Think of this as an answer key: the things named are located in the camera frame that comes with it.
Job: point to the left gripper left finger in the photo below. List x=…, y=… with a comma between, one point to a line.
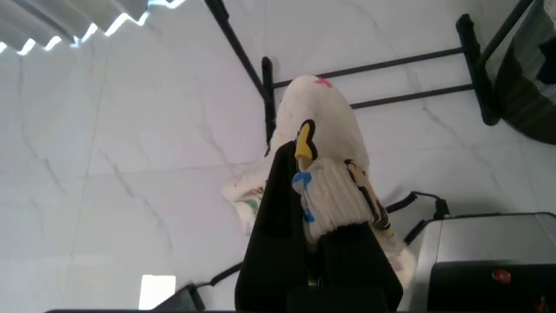
x=273, y=243

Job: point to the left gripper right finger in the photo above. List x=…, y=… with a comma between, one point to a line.
x=360, y=269

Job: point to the cream printed garment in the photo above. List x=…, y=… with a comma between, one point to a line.
x=321, y=113

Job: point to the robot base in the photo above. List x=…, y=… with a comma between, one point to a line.
x=486, y=239

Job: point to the black clothes rack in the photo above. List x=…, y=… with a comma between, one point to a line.
x=473, y=65

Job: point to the white curtain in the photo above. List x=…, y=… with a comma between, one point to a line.
x=43, y=17

